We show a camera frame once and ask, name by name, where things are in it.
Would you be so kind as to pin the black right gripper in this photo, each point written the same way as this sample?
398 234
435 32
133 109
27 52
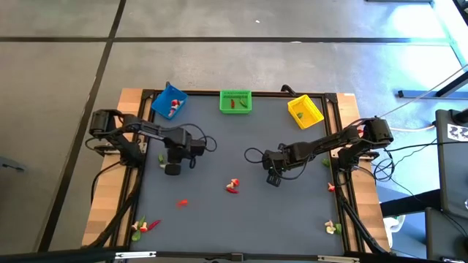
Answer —
276 160

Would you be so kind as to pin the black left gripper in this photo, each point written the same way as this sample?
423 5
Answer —
179 151

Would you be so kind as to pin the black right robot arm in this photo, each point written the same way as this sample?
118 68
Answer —
321 144

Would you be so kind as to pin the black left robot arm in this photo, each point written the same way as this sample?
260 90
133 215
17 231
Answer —
153 129

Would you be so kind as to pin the blue plastic basket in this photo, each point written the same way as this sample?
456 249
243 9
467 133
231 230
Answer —
162 106

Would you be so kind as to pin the yellow plastic basket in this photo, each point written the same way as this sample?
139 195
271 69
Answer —
311 109

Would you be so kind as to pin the green plastic basket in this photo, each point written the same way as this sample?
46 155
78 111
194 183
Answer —
237 109

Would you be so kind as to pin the black table clamp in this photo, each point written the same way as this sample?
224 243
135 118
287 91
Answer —
289 90
168 84

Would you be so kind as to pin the dark grey table mat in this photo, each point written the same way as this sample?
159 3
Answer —
212 230

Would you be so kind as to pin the white bin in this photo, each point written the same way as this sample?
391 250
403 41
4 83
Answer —
393 228

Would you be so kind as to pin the black desk beam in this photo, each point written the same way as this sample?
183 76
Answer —
409 204

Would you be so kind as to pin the dark desk leg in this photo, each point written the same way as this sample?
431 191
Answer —
417 94

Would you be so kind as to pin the black overhead crossbar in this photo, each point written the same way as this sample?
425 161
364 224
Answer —
55 255

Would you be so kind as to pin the grey floor stand foot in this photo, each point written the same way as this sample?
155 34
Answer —
11 166

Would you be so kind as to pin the black equipment case with sticker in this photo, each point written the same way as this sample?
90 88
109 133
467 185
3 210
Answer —
453 175

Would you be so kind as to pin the grey equipment box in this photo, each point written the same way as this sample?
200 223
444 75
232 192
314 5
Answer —
442 237

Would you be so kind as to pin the black aluminium table frame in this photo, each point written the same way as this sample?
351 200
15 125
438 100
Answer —
212 92

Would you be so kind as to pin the silver crossbar bracket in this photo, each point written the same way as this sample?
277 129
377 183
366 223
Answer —
338 259
135 254

